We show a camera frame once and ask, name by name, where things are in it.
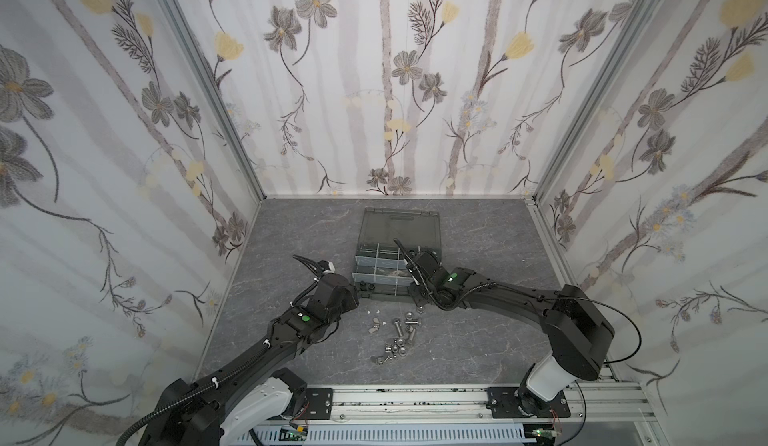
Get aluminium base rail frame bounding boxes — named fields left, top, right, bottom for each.
left=235, top=382, right=668, bottom=445

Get white perforated cable duct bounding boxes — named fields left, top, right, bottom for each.
left=255, top=423, right=536, bottom=445

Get grey plastic organizer box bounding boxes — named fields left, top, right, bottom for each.
left=352, top=207, right=442, bottom=307

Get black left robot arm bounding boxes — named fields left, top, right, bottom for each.
left=116, top=255, right=359, bottom=445

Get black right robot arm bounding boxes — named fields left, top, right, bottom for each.
left=395, top=240, right=615, bottom=417

